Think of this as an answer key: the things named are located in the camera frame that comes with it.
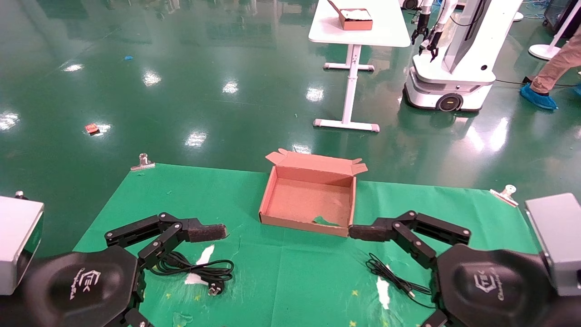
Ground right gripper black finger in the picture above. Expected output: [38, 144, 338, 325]
[348, 210, 472, 269]

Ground open brown cardboard box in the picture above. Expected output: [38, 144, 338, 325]
[259, 149, 368, 238]

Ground right wrist grey camera box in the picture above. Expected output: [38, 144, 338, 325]
[525, 193, 581, 298]

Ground black wired mouse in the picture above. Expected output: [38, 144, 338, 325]
[365, 253, 436, 309]

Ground silver binder clip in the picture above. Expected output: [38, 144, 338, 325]
[490, 184, 519, 208]
[131, 153, 156, 172]

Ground dark cabinet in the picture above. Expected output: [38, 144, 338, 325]
[543, 0, 581, 39]

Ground white floor stand round base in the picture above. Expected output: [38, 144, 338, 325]
[529, 0, 581, 61]

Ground white table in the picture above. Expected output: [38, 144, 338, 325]
[309, 0, 412, 133]

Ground green table cloth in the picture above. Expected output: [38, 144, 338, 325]
[73, 163, 541, 327]

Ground blue cable bundle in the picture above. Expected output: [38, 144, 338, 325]
[522, 0, 550, 20]

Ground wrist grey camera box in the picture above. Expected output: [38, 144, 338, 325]
[525, 193, 581, 298]
[0, 196, 44, 296]

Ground white wheeled robot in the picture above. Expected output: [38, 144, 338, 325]
[403, 0, 523, 113]

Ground person leg beige trousers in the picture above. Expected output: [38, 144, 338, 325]
[530, 39, 581, 95]

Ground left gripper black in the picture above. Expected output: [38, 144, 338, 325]
[0, 212, 228, 327]

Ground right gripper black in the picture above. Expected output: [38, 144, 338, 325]
[420, 244, 581, 327]

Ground small brown cardboard box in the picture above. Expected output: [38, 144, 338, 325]
[328, 0, 374, 31]

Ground black power cable with plug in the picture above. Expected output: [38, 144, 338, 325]
[150, 251, 235, 296]

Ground blue shoe cover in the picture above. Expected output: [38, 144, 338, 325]
[520, 83, 559, 111]

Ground left wrist grey camera box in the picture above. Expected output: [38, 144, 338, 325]
[0, 196, 44, 296]

